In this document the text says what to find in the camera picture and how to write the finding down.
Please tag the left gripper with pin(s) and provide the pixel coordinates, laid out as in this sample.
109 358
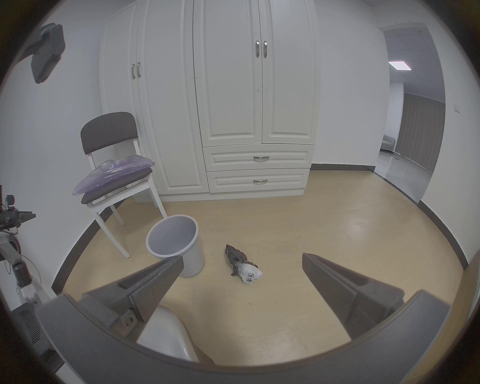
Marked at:
15 221

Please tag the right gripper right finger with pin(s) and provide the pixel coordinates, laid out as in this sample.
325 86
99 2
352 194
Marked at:
337 288

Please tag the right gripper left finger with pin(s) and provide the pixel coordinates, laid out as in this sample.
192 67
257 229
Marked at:
150 292

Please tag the purple plastic bag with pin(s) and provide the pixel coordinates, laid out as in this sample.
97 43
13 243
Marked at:
112 172

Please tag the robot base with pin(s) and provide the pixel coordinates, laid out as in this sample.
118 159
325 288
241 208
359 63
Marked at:
165 333

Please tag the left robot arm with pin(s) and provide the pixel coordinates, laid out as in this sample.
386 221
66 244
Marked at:
20 273

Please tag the white trash bin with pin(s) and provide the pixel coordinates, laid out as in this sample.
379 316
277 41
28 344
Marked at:
191 258

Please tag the crumpled black plastic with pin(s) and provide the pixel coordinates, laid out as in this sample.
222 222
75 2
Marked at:
235 255

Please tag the crumpled white paper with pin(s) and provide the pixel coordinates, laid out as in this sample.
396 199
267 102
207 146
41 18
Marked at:
249 275

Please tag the white chair with grey cushions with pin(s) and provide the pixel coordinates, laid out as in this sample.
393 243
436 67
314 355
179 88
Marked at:
108 131

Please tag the grey curtain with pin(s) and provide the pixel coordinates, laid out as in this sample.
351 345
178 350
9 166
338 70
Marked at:
420 131

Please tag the white wardrobe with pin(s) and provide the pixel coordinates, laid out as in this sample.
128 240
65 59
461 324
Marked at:
232 93

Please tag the ceiling light panel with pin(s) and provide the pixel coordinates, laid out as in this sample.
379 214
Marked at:
400 65

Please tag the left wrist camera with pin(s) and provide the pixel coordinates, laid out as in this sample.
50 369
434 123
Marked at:
10 201

